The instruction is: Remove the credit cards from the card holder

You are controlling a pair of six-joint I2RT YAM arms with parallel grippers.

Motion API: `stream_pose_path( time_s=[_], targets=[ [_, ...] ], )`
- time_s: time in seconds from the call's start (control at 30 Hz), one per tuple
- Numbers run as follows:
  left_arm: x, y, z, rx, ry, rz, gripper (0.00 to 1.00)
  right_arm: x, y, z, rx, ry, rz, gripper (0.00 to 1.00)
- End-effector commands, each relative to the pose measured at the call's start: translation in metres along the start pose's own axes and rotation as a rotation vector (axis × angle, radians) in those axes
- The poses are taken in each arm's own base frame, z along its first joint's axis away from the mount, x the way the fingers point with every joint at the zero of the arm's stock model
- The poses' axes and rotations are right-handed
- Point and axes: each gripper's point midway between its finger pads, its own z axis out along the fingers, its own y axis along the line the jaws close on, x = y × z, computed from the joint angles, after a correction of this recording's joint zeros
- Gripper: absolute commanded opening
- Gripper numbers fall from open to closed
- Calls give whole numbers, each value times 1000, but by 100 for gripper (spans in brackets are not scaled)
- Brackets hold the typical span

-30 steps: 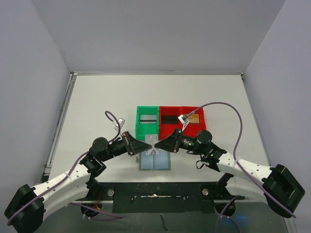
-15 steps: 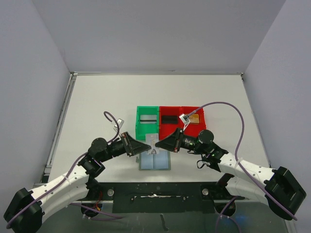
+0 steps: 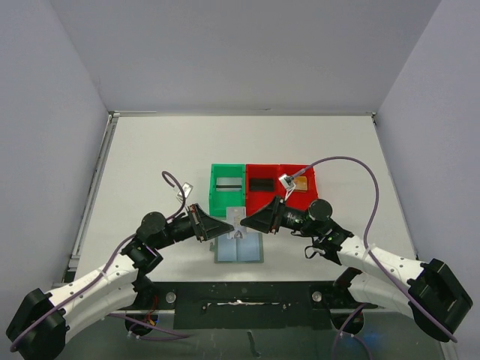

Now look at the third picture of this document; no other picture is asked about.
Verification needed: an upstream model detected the green plastic bin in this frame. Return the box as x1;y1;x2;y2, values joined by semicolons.
208;163;246;218

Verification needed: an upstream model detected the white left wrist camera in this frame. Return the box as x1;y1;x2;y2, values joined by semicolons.
182;182;194;198

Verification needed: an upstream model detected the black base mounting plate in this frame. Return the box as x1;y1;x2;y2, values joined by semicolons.
123;281;359;330

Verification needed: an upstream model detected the black card in red bin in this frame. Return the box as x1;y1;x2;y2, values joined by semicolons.
248;178;275;192

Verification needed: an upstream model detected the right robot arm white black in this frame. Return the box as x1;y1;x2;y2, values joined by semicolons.
241;196;473;342

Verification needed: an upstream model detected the green leather card holder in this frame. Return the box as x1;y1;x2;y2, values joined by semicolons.
210;232;264;263

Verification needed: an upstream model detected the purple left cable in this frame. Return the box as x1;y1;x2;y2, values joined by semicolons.
9;171;188;353

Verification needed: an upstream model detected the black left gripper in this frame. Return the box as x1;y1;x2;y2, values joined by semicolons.
154;202;233;250

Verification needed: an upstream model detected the orange card in red bin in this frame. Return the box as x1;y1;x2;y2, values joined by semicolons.
293;175;308;192

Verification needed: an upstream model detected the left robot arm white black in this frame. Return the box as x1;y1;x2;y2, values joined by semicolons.
6;204;233;359

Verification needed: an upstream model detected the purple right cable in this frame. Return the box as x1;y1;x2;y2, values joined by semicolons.
290;155;458;344

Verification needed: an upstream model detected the purple cable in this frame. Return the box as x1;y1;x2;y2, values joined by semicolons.
9;171;188;353
290;155;458;344

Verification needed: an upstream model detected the red bin middle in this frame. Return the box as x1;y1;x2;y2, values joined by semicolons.
245;163;280;215

